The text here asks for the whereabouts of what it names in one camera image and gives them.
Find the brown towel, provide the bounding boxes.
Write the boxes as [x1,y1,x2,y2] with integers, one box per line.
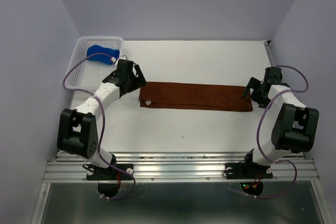
[139,82,253,112]

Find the blue towel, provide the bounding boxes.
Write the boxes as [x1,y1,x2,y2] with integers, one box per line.
[87,45,120,65]

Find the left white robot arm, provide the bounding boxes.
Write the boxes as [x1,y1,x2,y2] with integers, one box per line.
[57,59,147,180]

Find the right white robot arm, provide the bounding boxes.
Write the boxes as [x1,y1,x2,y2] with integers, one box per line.
[237,66,319,178]

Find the white plastic basket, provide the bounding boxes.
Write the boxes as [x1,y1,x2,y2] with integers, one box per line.
[65,36,124,92]

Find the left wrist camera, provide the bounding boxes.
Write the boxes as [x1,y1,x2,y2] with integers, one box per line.
[119,55,128,60]

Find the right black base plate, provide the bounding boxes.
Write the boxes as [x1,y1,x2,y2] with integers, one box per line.
[223,163,273,179]

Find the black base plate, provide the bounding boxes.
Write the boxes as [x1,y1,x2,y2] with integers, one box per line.
[223,163,273,179]
[85,163,134,181]

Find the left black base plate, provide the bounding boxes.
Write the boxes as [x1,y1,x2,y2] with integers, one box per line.
[85,163,134,181]

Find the aluminium rail frame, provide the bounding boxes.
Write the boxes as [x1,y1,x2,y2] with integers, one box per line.
[31,40,329,224]

